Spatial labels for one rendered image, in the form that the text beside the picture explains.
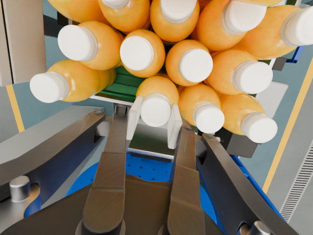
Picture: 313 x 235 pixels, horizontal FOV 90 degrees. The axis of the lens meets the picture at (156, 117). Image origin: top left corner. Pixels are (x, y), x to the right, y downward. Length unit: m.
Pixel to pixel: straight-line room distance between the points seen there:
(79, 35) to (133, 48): 0.06
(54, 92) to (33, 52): 0.13
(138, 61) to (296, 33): 0.18
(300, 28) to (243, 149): 0.26
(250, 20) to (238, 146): 0.27
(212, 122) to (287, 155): 1.79
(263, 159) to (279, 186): 0.41
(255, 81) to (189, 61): 0.09
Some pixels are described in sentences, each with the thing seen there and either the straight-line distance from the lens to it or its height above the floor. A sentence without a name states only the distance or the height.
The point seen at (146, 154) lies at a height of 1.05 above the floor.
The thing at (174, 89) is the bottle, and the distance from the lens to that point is 0.24.
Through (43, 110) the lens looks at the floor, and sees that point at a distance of 1.77.
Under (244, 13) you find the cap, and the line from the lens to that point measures 0.22.
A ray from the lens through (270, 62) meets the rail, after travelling 0.41.
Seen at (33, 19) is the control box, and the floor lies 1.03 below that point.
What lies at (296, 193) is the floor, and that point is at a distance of 2.38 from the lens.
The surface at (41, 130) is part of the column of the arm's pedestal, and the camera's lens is 1.16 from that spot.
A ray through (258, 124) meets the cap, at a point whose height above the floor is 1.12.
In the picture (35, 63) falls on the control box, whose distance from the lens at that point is 0.37.
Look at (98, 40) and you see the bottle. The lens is 0.25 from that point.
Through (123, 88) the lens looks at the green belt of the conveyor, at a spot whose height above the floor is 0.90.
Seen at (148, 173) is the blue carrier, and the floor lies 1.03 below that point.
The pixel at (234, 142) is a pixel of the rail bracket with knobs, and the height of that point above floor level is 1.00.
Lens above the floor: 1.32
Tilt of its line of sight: 69 degrees down
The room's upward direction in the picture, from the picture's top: 174 degrees counter-clockwise
